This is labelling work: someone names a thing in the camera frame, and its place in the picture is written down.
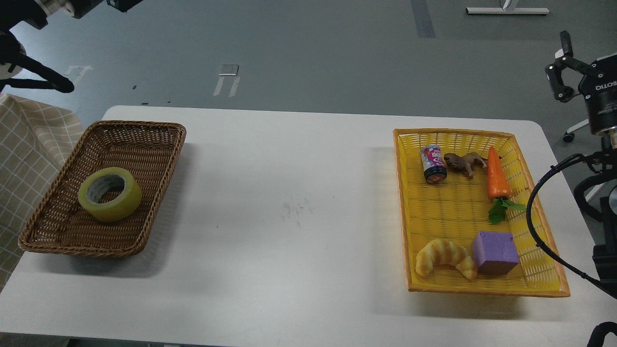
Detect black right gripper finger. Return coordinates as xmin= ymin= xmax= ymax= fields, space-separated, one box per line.
xmin=545 ymin=30 xmax=598 ymax=103

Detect brown toy animal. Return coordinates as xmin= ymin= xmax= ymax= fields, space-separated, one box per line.
xmin=443 ymin=152 xmax=487 ymax=179

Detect purple foam block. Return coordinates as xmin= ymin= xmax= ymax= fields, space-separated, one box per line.
xmin=471 ymin=231 xmax=520 ymax=275

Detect yellow tape roll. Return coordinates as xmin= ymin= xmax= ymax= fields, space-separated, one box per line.
xmin=79 ymin=167 xmax=142 ymax=223

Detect toy croissant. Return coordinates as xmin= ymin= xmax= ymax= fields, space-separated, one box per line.
xmin=415 ymin=239 xmax=478 ymax=280

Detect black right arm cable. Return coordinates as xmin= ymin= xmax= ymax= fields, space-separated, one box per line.
xmin=525 ymin=153 xmax=617 ymax=300

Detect office chair leg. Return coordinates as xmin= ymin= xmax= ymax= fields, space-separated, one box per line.
xmin=562 ymin=119 xmax=589 ymax=143

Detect orange toy carrot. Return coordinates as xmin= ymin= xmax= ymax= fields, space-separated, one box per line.
xmin=487 ymin=147 xmax=526 ymax=226

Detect yellow plastic basket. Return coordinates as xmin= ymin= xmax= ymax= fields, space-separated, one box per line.
xmin=393 ymin=128 xmax=570 ymax=298

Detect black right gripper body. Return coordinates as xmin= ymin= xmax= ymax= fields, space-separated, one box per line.
xmin=578 ymin=53 xmax=617 ymax=135

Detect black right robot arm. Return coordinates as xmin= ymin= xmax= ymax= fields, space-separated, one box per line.
xmin=545 ymin=31 xmax=617 ymax=297

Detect white stand base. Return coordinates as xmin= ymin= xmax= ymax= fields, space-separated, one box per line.
xmin=465 ymin=0 xmax=550 ymax=16

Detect small drink can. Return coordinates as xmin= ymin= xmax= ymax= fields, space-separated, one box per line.
xmin=419 ymin=144 xmax=447 ymax=184

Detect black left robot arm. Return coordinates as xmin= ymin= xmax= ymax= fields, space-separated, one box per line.
xmin=1 ymin=0 xmax=162 ymax=104

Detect brown wicker basket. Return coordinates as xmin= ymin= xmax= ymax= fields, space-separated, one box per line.
xmin=18 ymin=120 xmax=187 ymax=257

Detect beige checkered cloth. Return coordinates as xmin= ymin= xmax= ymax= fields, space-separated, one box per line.
xmin=0 ymin=93 xmax=83 ymax=288

